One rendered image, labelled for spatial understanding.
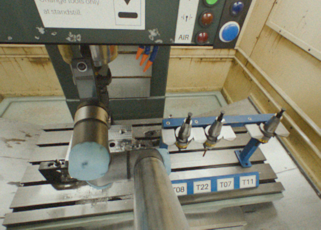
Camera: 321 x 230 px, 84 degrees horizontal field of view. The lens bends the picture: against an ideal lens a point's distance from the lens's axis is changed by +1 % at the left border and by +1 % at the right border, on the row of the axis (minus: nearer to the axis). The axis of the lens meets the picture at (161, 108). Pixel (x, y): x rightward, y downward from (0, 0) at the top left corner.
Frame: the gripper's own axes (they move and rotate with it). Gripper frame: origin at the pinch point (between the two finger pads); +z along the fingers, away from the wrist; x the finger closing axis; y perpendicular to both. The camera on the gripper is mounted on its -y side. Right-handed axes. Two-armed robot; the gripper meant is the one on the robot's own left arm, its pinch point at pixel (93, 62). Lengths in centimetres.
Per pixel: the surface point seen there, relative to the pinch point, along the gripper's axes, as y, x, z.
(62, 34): -18.5, -0.6, -20.6
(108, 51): -7.2, 5.3, -6.7
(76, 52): -8.2, -2.4, -8.3
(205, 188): 47, 39, -30
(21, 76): 64, -70, 84
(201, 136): 19.0, 33.8, -20.5
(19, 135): 74, -62, 33
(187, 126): 12.4, 27.2, -20.1
